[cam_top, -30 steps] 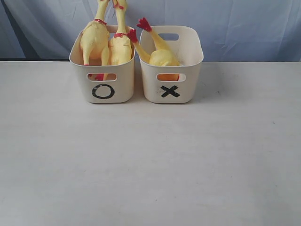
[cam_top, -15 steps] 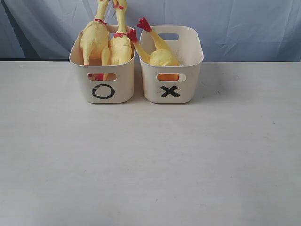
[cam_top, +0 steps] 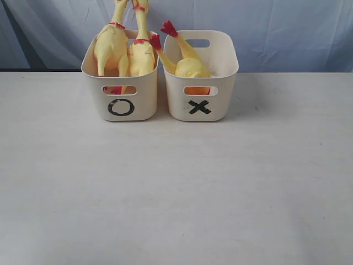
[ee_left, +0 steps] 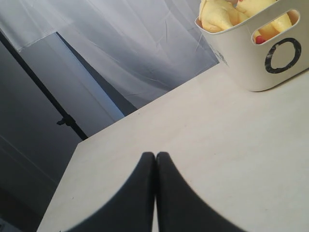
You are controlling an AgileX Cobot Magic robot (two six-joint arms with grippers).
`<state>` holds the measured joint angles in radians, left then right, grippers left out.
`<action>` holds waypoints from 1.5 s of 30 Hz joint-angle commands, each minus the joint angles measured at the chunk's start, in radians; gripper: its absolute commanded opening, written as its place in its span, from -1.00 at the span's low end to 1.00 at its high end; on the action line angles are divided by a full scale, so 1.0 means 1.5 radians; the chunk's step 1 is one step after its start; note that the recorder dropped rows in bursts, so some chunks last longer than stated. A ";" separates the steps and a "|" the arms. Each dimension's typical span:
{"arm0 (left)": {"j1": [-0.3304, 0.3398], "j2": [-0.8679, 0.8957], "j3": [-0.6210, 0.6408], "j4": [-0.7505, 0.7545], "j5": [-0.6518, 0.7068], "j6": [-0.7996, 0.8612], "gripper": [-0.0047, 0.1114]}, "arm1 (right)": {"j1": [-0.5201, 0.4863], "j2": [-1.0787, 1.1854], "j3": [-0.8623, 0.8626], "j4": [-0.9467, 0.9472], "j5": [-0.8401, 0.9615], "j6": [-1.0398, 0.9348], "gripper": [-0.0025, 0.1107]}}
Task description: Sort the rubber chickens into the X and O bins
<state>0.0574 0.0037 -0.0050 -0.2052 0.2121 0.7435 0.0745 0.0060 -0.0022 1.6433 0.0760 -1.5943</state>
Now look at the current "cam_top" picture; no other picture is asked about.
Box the yellow chicken neck with squeaker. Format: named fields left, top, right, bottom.
left=184, top=86, right=211, bottom=95

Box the white backdrop curtain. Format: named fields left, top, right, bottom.
left=1, top=1, right=352, bottom=72

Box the headless yellow rubber chicken body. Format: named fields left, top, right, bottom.
left=149, top=20, right=211, bottom=78

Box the yellow rubber chicken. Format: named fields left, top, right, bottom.
left=94, top=0, right=129, bottom=77
left=127, top=0, right=155, bottom=77

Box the cream bin with cross mark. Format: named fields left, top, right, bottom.
left=164, top=30, right=239, bottom=121

